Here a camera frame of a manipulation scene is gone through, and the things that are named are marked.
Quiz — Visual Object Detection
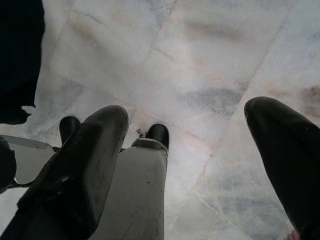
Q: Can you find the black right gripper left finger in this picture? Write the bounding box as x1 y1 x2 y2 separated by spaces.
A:
4 104 130 240

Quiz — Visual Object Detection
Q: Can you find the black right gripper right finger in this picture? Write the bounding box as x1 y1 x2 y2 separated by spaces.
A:
243 96 320 240

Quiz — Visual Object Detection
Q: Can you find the grey robot right leg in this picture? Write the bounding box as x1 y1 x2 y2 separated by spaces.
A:
96 123 170 240

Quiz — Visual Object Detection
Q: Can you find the black cloth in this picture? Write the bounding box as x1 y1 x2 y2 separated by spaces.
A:
0 0 46 125

